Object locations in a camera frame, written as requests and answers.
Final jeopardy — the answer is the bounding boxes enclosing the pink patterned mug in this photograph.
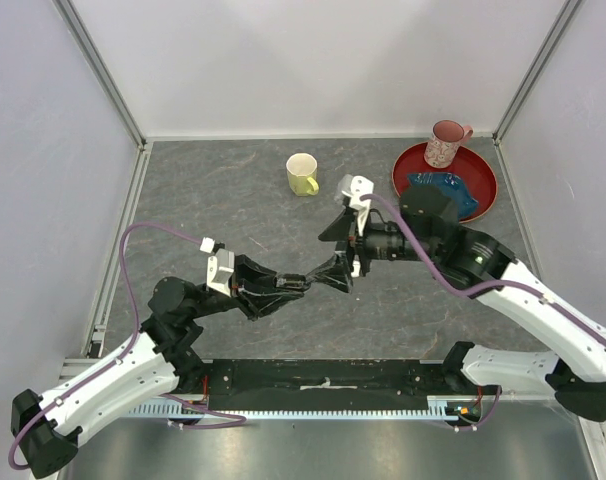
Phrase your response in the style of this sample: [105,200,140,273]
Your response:
[424,120,474,169]

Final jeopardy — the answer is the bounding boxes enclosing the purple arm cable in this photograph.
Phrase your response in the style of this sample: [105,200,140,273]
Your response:
[7,222,249,471]
[360,193,606,434]

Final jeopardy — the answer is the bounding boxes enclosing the right aluminium frame post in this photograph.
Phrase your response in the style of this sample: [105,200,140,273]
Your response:
[492,0,584,145]

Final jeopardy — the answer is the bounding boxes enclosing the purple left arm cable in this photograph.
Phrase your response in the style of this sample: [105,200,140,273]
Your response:
[7,222,249,471]

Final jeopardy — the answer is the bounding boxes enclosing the blue leaf-shaped dish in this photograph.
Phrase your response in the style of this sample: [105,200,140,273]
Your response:
[407,172,479,221]

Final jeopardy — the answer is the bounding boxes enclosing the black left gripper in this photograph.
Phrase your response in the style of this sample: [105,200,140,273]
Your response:
[188,253,305,320]

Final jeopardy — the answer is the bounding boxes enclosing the yellow-green ceramic mug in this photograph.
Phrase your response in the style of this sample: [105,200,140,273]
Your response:
[286,153,319,197]

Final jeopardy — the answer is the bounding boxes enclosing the left aluminium frame post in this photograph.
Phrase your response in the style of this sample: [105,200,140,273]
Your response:
[53,0,147,149]

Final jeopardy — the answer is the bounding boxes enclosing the red round tray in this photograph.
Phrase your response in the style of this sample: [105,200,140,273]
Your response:
[392,142,498,223]

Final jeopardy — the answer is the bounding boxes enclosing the aluminium frame post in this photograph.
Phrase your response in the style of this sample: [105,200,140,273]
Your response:
[492,0,584,145]
[53,0,147,149]

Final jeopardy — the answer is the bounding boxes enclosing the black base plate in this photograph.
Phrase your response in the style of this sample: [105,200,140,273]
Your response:
[177,359,497,410]

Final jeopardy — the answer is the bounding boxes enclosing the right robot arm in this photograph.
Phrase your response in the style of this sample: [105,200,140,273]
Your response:
[308,185,606,422]

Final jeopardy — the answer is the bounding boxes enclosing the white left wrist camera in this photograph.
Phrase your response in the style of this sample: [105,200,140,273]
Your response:
[200,237,235,297]

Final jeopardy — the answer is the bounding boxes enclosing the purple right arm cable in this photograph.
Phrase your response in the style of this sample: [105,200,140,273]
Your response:
[360,193,606,434]

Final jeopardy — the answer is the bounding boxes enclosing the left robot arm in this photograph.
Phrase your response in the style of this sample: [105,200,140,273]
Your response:
[8,250,311,479]

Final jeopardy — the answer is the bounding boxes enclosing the light blue cable duct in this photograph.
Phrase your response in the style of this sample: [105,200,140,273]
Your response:
[122,397,480,422]

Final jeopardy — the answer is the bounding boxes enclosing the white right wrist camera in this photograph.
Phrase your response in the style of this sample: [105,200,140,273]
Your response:
[334,174,374,236]

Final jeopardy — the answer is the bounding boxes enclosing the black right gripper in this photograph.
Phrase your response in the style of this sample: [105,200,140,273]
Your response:
[306,205,437,294]

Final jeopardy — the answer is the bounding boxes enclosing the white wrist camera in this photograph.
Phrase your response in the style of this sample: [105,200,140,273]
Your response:
[200,237,235,297]
[334,174,374,236]

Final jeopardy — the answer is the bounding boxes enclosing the black clip object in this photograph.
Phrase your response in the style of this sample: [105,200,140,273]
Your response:
[274,274,311,292]

